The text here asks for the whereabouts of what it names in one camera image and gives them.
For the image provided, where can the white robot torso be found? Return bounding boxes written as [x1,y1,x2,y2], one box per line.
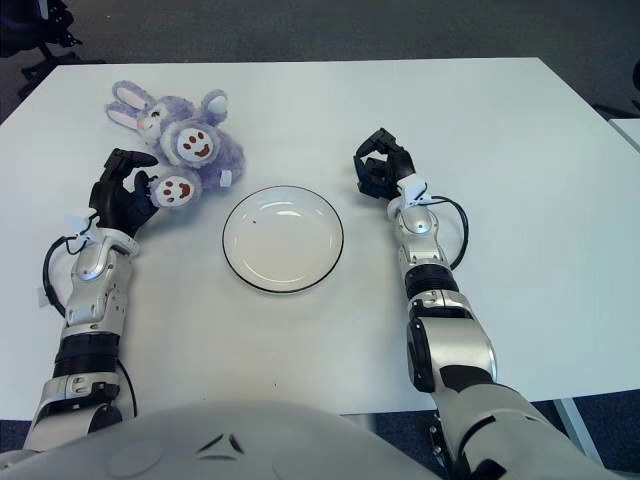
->
[0,399,466,480]

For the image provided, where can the purple bunny plush doll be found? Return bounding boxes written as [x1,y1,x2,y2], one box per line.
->
[104,79,247,209]

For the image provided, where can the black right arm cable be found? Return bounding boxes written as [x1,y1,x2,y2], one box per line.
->
[424,194,470,271]

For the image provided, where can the white plate with black rim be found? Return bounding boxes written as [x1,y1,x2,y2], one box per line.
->
[222,185,345,296]

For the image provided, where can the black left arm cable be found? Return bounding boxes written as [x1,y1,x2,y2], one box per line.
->
[42,234,139,419]

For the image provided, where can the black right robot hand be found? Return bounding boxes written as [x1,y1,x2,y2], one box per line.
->
[352,127,417,201]

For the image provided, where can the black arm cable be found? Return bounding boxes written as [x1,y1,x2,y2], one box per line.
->
[424,194,470,271]
[42,234,139,419]

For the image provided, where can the white table leg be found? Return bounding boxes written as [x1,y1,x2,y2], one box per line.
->
[552,397,599,461]

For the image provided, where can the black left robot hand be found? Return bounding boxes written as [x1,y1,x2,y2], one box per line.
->
[88,147,160,236]

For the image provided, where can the black office chair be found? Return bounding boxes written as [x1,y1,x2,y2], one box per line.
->
[0,0,106,99]

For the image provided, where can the white side table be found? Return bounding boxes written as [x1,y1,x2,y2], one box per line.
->
[609,118,640,156]

